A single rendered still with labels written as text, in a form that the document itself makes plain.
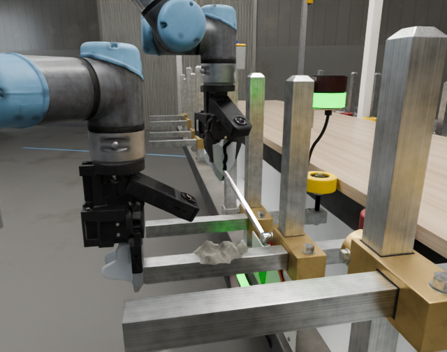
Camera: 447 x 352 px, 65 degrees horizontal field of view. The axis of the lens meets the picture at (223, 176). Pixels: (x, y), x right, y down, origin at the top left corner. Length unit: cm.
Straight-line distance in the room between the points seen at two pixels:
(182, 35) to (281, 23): 630
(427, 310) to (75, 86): 40
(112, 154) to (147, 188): 7
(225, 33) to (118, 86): 34
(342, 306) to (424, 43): 23
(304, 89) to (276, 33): 628
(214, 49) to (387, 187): 49
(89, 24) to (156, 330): 789
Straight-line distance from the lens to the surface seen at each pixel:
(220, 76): 75
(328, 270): 99
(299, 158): 58
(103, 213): 50
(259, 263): 59
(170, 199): 51
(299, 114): 57
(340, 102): 59
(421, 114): 36
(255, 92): 80
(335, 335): 83
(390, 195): 36
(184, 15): 59
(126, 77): 47
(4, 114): 41
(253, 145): 82
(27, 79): 41
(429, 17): 709
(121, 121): 47
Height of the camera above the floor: 114
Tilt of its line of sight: 16 degrees down
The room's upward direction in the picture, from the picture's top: straight up
